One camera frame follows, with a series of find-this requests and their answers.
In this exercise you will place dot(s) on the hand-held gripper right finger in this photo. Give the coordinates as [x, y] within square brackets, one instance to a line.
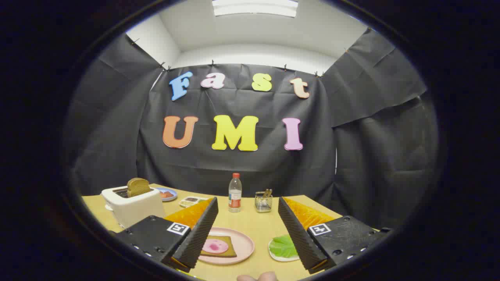
[297, 234]

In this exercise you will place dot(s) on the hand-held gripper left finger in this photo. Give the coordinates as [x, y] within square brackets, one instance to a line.
[199, 234]

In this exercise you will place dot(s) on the green lettuce leaf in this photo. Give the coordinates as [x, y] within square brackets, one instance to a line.
[283, 246]

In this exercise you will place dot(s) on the brown toast bread slice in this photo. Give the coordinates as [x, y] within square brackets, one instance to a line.
[138, 187]

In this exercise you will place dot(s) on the pink ham slice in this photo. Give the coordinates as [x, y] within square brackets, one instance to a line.
[215, 246]

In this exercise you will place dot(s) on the small white dish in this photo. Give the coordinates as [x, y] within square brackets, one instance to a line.
[279, 258]

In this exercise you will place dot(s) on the white compartment tray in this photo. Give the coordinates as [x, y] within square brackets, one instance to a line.
[189, 201]

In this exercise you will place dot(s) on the square bread slice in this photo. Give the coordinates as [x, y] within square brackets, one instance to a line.
[231, 250]

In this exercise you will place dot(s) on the blue plate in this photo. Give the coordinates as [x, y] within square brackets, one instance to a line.
[172, 198]

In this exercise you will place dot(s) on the pink plate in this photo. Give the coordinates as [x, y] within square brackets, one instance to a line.
[244, 244]

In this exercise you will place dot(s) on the brown meat pieces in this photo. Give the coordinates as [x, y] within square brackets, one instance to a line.
[166, 194]

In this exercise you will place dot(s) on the clear plastic water bottle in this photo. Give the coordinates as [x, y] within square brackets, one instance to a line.
[234, 195]

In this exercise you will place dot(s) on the white toaster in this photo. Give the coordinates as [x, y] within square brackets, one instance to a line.
[136, 208]

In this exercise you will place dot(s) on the ceiling light panel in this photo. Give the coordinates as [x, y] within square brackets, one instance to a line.
[254, 8]

